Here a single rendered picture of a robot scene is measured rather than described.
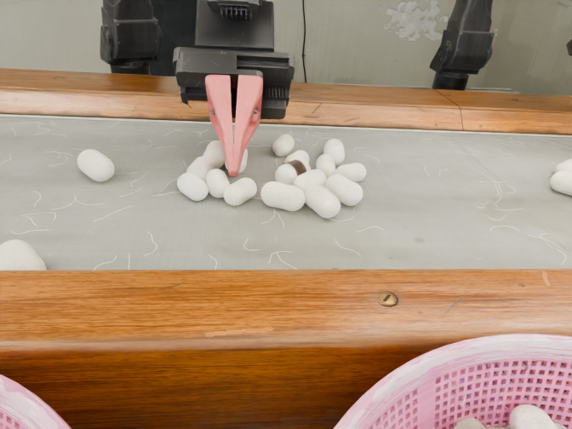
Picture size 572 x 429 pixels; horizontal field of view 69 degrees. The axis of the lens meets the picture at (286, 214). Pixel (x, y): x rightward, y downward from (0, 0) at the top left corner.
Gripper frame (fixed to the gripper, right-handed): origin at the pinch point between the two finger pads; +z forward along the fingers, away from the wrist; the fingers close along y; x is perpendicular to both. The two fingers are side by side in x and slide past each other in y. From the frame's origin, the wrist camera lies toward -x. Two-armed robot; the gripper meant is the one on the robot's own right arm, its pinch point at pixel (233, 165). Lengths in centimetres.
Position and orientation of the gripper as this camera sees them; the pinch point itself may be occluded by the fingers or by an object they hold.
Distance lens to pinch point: 35.7
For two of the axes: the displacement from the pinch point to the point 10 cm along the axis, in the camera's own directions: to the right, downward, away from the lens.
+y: 9.9, 0.1, 1.0
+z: 0.2, 9.5, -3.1
